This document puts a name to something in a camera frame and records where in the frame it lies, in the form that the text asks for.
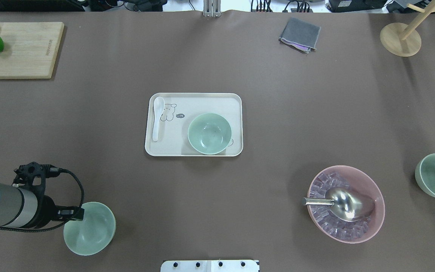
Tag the folded grey cloth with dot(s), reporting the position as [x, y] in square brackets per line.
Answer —
[300, 34]

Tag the green bowl on tray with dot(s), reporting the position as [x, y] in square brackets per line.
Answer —
[209, 133]

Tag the wooden mug tree stand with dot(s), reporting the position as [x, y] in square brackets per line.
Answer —
[402, 39]

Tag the clear ice cubes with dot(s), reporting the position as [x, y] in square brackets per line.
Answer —
[328, 222]

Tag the pink bowl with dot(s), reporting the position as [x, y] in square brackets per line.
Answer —
[361, 183]

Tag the bamboo cutting board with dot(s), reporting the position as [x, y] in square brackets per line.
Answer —
[31, 49]

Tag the cream cartoon serving tray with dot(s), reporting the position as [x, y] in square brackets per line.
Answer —
[180, 109]

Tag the white ceramic soup spoon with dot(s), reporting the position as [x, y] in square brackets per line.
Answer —
[158, 109]

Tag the white control box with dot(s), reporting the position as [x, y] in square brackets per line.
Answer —
[210, 266]

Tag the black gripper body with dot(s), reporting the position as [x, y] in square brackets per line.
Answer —
[47, 214]

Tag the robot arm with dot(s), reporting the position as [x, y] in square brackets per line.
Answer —
[8, 208]

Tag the metal ice scoop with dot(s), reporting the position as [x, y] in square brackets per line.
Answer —
[346, 204]

